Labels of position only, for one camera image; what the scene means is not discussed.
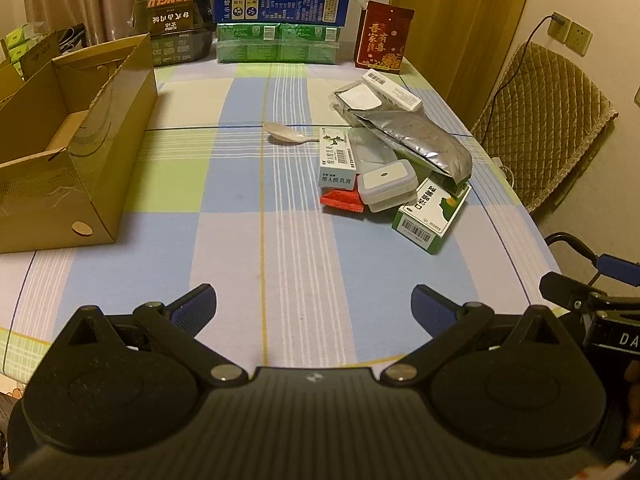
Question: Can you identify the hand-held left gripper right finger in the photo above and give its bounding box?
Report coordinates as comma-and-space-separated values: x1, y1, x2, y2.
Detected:
381, 284, 582, 387

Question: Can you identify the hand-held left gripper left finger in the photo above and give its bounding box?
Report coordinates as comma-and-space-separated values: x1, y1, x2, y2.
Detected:
52, 283, 248, 387

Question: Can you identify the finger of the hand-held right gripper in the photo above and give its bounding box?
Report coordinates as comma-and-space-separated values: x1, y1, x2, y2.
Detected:
596, 253, 640, 289
539, 271, 609, 317

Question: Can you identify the green white medicine box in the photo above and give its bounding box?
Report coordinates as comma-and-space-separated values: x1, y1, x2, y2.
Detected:
391, 172, 472, 255

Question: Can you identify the small white lidded container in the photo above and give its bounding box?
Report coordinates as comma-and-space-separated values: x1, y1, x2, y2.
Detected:
356, 158, 419, 214

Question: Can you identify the red candy packet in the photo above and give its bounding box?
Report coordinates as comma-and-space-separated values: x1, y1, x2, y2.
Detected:
320, 187, 365, 213

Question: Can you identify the silver foil pouch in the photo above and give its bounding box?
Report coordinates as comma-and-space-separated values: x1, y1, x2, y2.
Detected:
350, 109, 474, 184

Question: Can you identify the clear plastic case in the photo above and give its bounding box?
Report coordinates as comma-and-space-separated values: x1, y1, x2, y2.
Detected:
347, 127, 401, 166

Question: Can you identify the white plant print medicine box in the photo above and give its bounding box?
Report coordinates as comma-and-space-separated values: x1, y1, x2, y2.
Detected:
318, 127, 360, 190

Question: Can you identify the beige plastic spoon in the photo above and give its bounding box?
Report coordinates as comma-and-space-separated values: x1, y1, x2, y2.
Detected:
263, 121, 321, 147

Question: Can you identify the white sachet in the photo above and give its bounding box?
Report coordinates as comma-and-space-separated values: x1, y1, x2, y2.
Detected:
332, 84, 384, 122

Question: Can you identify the checkered cloth covered desktop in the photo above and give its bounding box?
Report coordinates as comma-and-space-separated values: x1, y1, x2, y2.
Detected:
0, 57, 571, 377

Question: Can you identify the person's right hand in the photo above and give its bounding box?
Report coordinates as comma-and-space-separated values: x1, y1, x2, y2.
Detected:
620, 360, 640, 449

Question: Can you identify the quilted chair cover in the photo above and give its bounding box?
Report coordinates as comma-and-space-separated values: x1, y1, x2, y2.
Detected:
469, 42, 619, 214

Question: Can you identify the dark green pack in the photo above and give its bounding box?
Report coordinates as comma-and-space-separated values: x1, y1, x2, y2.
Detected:
149, 30, 216, 68

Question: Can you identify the red gift box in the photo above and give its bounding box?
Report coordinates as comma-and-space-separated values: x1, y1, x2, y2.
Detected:
353, 0, 415, 75

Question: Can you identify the green carton pack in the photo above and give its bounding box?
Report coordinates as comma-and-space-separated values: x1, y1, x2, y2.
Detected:
215, 22, 342, 65

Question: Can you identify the golden curtain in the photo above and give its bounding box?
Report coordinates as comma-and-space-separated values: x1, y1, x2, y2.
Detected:
389, 0, 539, 132

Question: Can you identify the black white striped bag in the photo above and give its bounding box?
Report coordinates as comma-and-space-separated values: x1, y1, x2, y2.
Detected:
58, 23, 89, 55

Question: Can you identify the black tissue package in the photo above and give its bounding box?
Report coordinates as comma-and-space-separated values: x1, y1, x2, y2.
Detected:
130, 0, 214, 37

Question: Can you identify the brown cardboard storage box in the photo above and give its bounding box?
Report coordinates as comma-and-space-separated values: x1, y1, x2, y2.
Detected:
0, 25, 89, 107

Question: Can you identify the blue carton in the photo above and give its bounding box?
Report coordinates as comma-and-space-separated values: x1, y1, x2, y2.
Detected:
213, 0, 351, 29

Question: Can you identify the stack of light green boxes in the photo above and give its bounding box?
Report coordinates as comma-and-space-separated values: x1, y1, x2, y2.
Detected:
4, 22, 36, 81

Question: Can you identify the black tubular frame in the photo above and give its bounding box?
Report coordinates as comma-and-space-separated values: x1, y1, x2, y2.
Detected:
544, 232, 601, 264

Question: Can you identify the wall socket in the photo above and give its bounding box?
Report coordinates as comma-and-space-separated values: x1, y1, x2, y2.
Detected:
547, 12, 594, 57

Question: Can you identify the black charger with cable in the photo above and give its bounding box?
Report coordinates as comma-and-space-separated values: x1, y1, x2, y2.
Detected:
492, 11, 569, 112

